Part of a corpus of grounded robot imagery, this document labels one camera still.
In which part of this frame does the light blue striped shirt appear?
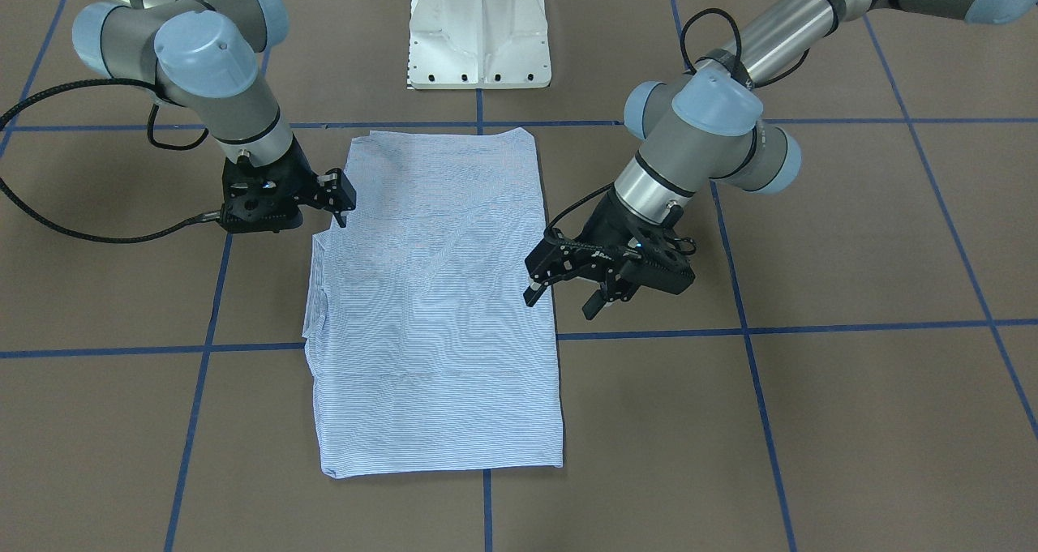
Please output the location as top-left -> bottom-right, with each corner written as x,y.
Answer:
302,128 -> 564,479

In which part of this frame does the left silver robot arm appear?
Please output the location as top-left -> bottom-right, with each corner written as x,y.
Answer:
523,0 -> 1036,319

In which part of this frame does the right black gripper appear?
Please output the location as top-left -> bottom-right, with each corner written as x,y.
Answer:
219,139 -> 357,233

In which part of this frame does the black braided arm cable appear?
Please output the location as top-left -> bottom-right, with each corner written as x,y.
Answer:
0,79 -> 228,245
542,7 -> 812,249

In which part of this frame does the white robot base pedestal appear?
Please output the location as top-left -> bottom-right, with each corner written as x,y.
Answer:
407,0 -> 553,90

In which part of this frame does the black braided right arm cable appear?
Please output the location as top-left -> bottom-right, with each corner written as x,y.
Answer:
0,79 -> 228,245

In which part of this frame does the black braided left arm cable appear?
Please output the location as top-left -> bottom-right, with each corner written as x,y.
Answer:
542,7 -> 812,249

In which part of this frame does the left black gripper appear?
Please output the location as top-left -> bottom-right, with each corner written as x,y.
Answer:
523,187 -> 696,320

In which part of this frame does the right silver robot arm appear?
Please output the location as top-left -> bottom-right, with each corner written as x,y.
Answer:
2,0 -> 356,234

